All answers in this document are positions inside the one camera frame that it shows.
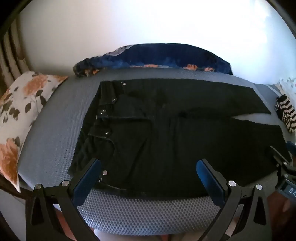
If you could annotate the blue floral fleece blanket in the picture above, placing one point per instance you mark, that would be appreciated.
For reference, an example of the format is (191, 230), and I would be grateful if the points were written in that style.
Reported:
(161, 55)

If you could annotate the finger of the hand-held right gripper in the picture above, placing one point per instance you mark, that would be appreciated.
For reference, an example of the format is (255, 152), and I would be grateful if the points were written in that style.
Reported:
(291, 149)
(278, 155)

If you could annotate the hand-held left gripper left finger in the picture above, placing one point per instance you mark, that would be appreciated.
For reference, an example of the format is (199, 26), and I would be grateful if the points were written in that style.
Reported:
(87, 179)

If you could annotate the grey mesh mattress pad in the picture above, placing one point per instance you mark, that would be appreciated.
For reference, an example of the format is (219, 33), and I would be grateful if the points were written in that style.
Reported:
(57, 115)

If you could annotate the black white striped cloth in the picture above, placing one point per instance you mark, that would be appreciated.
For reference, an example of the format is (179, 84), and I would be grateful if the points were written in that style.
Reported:
(286, 111)

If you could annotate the white floral pillow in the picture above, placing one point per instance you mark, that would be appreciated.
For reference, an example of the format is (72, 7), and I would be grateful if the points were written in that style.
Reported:
(23, 99)

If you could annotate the person's right forearm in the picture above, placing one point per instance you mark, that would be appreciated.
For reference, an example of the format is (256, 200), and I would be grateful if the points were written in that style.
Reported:
(279, 210)

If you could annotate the black pants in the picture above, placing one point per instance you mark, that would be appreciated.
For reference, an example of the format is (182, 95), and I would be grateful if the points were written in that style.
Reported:
(161, 139)

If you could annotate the wooden bed headboard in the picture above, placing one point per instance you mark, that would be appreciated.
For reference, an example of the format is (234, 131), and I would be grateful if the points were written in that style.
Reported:
(10, 53)

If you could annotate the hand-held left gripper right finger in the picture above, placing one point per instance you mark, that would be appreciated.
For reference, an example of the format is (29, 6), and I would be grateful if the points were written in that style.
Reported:
(208, 179)

